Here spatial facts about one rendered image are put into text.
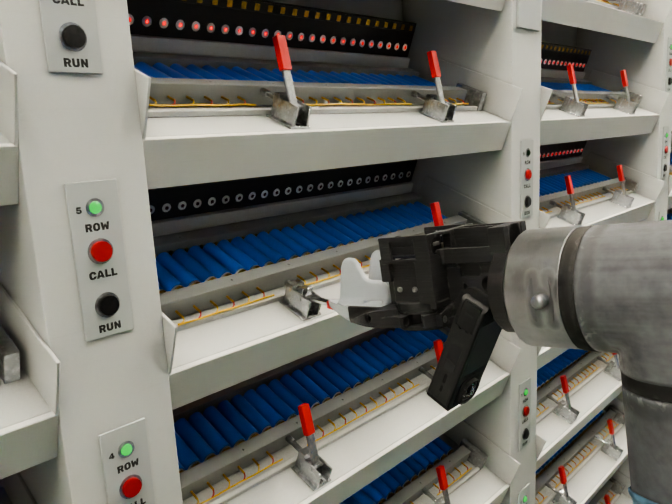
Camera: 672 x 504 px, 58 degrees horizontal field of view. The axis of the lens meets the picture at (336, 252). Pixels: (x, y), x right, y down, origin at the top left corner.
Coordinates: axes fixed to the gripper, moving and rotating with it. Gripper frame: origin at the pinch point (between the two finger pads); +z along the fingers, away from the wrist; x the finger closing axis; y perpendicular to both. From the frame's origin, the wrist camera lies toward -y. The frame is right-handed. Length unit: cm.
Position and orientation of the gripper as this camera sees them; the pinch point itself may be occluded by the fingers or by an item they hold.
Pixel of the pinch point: (346, 307)
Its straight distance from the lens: 61.9
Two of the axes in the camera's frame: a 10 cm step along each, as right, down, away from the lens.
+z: -7.1, 0.4, 7.1
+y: -1.5, -9.8, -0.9
